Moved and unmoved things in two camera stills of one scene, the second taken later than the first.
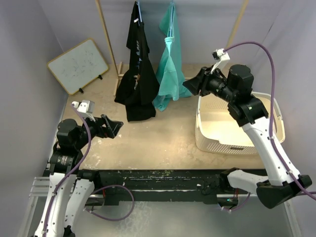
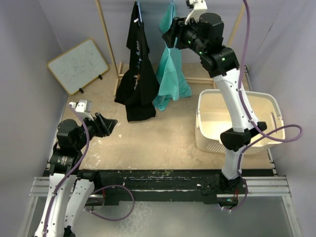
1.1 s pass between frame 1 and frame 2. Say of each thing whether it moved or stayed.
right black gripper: moved
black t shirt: stayed
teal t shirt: stayed
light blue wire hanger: stayed
